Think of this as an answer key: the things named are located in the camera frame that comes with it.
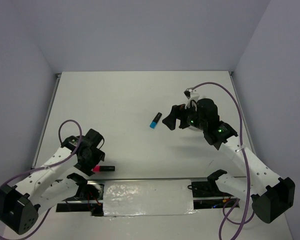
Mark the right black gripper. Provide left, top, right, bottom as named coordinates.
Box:
left=162, top=100, right=207, bottom=130

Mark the pink black highlighter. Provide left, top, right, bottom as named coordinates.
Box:
left=94, top=165, right=116, bottom=172

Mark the blue black highlighter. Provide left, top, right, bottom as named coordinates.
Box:
left=149, top=112, right=162, bottom=129

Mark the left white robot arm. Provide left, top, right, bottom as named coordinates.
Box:
left=0, top=129, right=105, bottom=235

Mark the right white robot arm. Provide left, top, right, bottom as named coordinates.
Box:
left=162, top=98, right=296, bottom=224

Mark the white round divided container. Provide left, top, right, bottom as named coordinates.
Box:
left=189, top=125, right=203, bottom=132

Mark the silver foil cover plate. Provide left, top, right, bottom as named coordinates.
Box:
left=103, top=179, right=195, bottom=217

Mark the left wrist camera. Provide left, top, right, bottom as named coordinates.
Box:
left=91, top=168, right=100, bottom=174

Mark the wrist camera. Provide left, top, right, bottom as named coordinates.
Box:
left=91, top=168, right=100, bottom=174
left=183, top=88, right=200, bottom=109

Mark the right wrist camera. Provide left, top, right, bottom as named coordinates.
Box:
left=183, top=88, right=200, bottom=109

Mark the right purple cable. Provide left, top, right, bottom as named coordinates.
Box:
left=192, top=81, right=256, bottom=240

